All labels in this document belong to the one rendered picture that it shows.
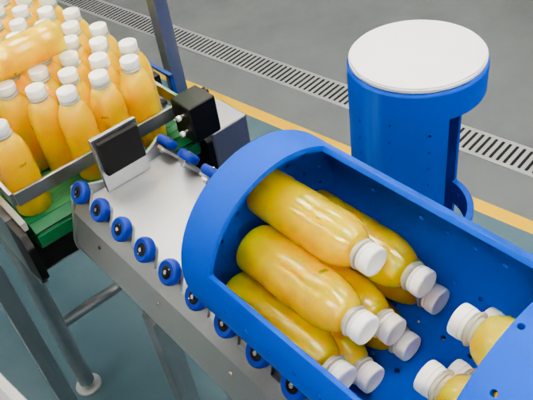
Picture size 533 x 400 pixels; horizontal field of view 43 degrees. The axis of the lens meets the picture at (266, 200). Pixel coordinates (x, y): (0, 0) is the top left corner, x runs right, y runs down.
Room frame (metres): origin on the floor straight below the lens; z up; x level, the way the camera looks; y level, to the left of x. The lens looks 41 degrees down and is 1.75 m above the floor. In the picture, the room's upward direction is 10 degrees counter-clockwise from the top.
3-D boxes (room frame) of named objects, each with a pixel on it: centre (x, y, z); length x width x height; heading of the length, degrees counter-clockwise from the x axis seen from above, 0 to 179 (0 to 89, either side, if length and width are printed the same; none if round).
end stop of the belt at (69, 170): (1.12, 0.31, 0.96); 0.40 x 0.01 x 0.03; 125
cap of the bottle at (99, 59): (1.26, 0.29, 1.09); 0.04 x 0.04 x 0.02
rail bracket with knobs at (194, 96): (1.21, 0.12, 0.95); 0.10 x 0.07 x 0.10; 125
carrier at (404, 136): (1.18, -0.35, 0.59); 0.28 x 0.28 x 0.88
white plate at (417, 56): (1.18, -0.35, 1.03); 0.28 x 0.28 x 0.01
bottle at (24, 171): (1.06, 0.46, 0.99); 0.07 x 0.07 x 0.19
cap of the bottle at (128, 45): (1.30, 0.23, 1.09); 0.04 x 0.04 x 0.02
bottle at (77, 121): (1.15, 0.35, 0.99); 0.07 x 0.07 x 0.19
